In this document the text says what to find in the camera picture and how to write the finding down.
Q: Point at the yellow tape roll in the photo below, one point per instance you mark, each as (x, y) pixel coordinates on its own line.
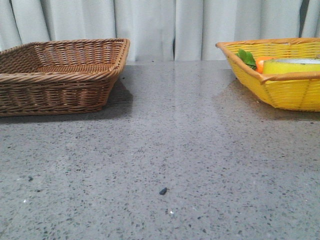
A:
(290, 65)

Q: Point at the small black debris piece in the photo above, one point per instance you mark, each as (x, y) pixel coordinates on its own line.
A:
(163, 191)

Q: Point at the orange toy carrot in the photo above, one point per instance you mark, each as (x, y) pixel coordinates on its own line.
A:
(256, 64)

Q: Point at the white curtain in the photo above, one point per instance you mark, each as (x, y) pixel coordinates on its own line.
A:
(161, 30)

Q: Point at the brown wicker basket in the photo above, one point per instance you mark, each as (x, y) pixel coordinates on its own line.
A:
(60, 77)

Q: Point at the yellow woven basket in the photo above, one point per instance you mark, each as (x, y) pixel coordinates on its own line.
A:
(297, 91)

